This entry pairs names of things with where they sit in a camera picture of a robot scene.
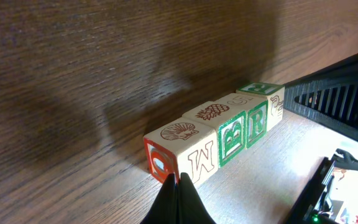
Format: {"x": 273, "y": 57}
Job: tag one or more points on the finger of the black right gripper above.
{"x": 328, "y": 97}

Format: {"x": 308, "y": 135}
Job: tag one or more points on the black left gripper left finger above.
{"x": 164, "y": 207}

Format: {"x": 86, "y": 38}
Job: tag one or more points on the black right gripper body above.
{"x": 331, "y": 195}

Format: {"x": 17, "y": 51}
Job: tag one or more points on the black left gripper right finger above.
{"x": 190, "y": 207}

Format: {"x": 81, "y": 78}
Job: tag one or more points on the wooden letter M block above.
{"x": 182, "y": 146}

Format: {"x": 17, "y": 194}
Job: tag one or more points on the red sided wooden block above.
{"x": 273, "y": 93}

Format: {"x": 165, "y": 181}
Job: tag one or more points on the green letter R block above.
{"x": 256, "y": 112}

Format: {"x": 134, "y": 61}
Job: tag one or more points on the green letter B block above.
{"x": 229, "y": 123}

